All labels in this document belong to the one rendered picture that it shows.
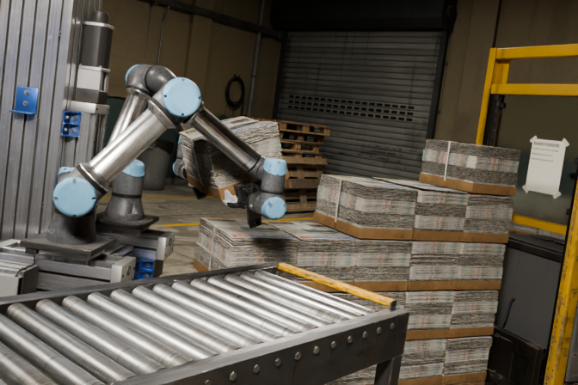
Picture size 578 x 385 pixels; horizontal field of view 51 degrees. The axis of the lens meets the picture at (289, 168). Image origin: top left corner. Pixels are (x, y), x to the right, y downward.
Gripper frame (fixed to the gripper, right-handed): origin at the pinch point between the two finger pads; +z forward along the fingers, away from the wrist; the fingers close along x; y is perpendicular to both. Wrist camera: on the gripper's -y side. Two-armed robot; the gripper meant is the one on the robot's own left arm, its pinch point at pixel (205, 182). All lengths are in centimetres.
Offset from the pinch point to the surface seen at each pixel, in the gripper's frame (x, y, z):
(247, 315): -32, -8, 110
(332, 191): 54, -20, 9
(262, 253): 4.4, -25.0, 34.9
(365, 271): 48, -50, 34
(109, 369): -67, 7, 136
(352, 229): 49, -32, 29
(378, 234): 57, -36, 34
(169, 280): -42, -3, 82
